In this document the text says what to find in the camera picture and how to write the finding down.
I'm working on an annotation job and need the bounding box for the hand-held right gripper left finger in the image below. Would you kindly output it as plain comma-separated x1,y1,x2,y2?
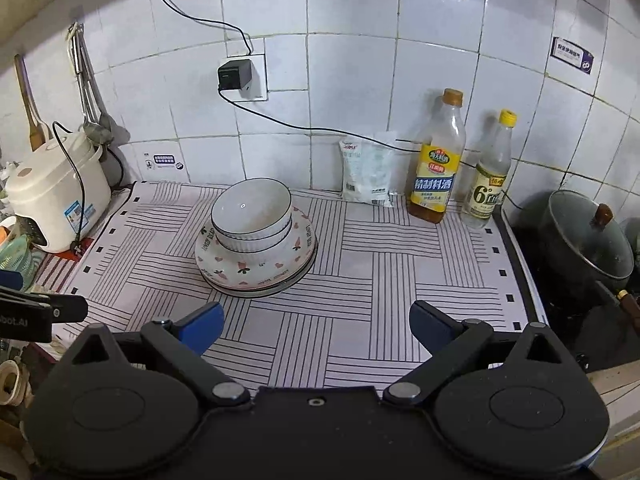
72,302,252,408

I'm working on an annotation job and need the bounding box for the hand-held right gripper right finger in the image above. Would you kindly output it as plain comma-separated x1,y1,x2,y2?
384,301,571,406

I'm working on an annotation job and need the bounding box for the blue egg-print plate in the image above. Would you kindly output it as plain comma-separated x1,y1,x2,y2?
200,260,317,293

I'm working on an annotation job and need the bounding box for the white dark-rimmed bowl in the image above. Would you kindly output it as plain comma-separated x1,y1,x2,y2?
216,225,291,254

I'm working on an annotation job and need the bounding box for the pink rabbit-print plate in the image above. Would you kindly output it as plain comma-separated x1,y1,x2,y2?
194,205,319,286

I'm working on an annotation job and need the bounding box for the small white ribbed bowl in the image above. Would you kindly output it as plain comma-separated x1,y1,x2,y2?
210,178,292,235

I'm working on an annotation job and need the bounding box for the green plastic basket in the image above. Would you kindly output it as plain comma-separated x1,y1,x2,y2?
0,234,47,286

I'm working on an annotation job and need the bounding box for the red striped cloth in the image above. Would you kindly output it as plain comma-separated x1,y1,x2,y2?
27,235,98,296

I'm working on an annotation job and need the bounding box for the beige round object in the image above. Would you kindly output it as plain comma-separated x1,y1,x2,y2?
0,360,33,406

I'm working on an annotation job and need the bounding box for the striped tablecloth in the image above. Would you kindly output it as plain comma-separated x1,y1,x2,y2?
50,180,551,391

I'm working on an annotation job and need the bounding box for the white rice cooker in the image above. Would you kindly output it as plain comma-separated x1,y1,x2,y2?
5,132,112,254

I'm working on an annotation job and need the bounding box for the amber cooking wine bottle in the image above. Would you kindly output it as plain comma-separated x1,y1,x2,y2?
407,88,467,225

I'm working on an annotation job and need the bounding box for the clear vinegar bottle yellow cap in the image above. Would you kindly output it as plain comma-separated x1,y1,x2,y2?
461,109,518,231

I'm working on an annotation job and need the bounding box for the black gas stove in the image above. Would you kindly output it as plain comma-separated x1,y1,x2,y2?
510,215,640,371

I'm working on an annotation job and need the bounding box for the white plastic salt packet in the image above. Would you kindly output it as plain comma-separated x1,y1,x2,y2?
340,137,397,208

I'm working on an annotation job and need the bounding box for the black wok with glass lid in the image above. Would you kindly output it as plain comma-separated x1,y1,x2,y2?
537,189,640,326

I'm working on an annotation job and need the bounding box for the black power adapter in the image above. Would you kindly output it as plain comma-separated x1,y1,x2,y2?
216,59,253,93

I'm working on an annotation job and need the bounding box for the black rice cooker cable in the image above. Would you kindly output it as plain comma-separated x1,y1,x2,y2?
51,121,126,256

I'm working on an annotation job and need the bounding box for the small white wall label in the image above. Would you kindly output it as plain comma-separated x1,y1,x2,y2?
142,152,185,171

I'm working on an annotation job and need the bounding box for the black adapter cable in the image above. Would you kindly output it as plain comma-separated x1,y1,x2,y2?
217,87,523,211

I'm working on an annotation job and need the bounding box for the white wall socket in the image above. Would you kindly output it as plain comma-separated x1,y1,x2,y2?
226,52,269,103

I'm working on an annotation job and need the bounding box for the purple wall sticker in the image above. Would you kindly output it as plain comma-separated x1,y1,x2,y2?
551,36,596,76

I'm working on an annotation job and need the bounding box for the thin black hanging cable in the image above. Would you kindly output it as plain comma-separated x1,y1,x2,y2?
146,0,253,56

